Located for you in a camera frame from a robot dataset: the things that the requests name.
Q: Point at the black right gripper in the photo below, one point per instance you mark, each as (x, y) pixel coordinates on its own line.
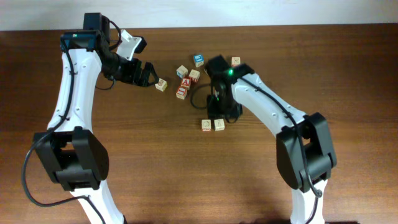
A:
(222, 109)

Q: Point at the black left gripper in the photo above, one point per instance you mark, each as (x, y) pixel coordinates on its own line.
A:
(132, 76)

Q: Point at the wooden block green letter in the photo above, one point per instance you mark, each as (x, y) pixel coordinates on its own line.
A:
(219, 124)

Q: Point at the wooden block blue number two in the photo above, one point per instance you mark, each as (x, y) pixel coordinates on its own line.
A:
(206, 125)

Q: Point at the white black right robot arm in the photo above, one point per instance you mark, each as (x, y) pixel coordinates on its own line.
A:
(304, 148)

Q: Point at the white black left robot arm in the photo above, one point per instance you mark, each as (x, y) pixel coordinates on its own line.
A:
(69, 151)

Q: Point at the wooden block pineapple yellow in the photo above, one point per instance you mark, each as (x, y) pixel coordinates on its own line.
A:
(161, 85)

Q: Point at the wooden block blue number five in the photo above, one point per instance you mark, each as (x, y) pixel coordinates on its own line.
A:
(182, 71)

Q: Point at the wooden block red letter I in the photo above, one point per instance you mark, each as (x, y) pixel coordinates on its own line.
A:
(181, 92)

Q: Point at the wooden block red letter U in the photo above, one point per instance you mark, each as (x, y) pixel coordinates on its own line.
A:
(194, 75)

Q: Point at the wooden block red letter A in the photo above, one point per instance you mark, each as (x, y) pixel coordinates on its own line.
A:
(186, 83)

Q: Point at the wooden block red C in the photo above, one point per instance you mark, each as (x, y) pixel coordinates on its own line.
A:
(235, 61)

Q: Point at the wooden block blue top far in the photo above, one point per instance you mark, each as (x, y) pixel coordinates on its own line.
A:
(198, 60)

